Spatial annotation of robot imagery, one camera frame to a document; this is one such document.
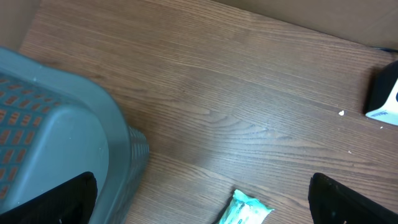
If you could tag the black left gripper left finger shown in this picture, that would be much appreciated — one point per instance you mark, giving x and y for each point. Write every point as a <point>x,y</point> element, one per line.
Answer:
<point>69,203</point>

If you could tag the teal wet wipes pack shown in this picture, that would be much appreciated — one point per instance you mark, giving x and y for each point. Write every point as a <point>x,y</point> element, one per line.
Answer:
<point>244,209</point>

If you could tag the grey plastic basket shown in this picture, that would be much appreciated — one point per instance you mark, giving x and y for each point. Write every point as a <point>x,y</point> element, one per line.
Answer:
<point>57,125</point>

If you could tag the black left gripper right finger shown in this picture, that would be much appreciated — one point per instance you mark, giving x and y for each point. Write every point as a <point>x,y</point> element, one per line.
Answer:
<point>332,202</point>

